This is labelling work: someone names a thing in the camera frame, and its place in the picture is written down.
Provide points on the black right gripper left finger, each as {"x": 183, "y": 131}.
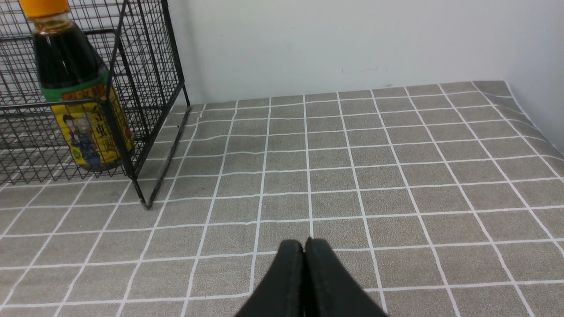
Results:
{"x": 279, "y": 293}

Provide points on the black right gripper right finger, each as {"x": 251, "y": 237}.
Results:
{"x": 329, "y": 289}

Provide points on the small bottle orange cap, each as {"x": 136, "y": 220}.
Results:
{"x": 72, "y": 75}

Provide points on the grey checkered tablecloth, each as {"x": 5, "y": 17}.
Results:
{"x": 440, "y": 200}

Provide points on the black wire mesh rack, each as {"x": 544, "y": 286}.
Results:
{"x": 112, "y": 122}

